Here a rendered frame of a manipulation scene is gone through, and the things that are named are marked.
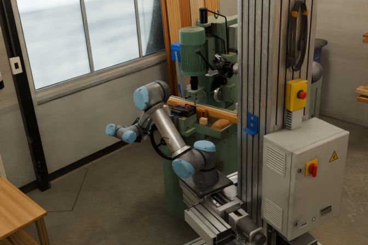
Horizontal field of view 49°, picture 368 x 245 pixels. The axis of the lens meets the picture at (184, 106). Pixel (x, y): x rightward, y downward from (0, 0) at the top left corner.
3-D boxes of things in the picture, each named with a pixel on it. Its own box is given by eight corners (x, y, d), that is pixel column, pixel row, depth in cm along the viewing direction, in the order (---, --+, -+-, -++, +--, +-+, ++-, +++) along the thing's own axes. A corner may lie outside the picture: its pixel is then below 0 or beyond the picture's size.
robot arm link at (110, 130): (111, 138, 243) (102, 134, 248) (124, 139, 252) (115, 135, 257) (115, 125, 243) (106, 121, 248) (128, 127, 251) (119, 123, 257)
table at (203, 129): (145, 123, 295) (144, 115, 292) (172, 108, 316) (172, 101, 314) (213, 145, 259) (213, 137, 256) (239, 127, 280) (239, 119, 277)
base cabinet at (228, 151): (165, 211, 332) (159, 135, 304) (207, 179, 373) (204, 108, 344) (210, 233, 305) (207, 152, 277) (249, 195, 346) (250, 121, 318)
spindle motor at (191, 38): (176, 74, 282) (173, 30, 270) (191, 67, 294) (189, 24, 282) (195, 78, 272) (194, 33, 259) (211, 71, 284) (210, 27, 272)
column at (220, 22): (198, 111, 318) (194, 20, 289) (214, 102, 334) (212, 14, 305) (222, 118, 305) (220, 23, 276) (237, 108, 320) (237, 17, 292)
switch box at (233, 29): (228, 48, 290) (228, 26, 284) (235, 45, 297) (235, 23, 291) (235, 49, 287) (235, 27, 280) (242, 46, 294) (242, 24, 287)
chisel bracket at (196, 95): (187, 101, 290) (186, 90, 287) (198, 95, 300) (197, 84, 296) (195, 103, 286) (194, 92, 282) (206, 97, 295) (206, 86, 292)
